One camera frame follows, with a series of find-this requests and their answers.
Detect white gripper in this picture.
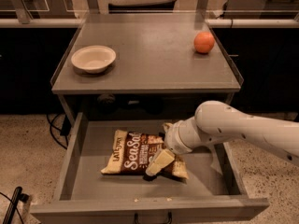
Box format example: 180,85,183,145
143,117,212,181

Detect brown sea salt chip bag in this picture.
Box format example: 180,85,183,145
101,130,189,179

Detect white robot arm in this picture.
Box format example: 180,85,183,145
145,101,299,179

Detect grey counter cabinet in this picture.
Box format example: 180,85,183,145
52,12,243,122

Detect grey open top drawer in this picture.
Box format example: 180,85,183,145
31,114,269,224

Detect white paper bowl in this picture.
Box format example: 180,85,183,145
71,46,116,74

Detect orange fruit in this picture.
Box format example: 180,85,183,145
193,32,215,54

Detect black stand bottom left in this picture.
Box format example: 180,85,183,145
1,187,29,224

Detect black drawer handle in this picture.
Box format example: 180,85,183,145
134,212,173,224

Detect black floor cables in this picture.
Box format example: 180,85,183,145
46,112,70,150

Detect white horizontal rail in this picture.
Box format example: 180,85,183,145
0,19,299,28

